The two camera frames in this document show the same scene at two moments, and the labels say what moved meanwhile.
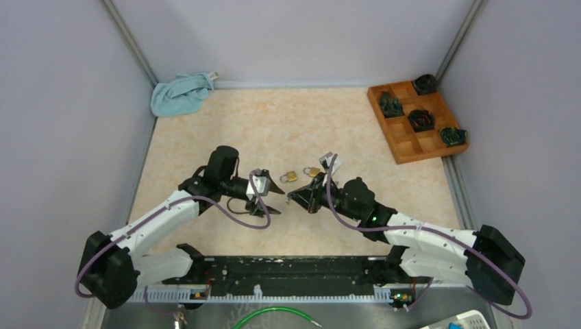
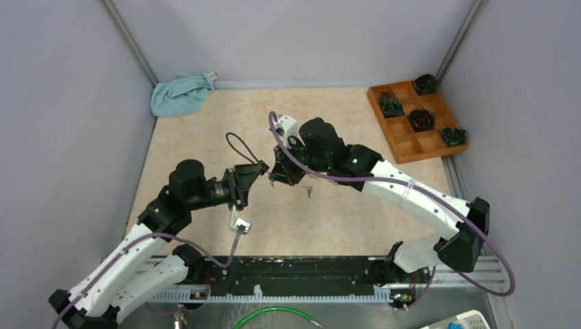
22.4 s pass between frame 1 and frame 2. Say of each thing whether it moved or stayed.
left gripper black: moved
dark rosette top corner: stayed
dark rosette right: stayed
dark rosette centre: stayed
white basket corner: stayed
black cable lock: moved
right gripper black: moved
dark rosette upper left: stayed
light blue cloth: stayed
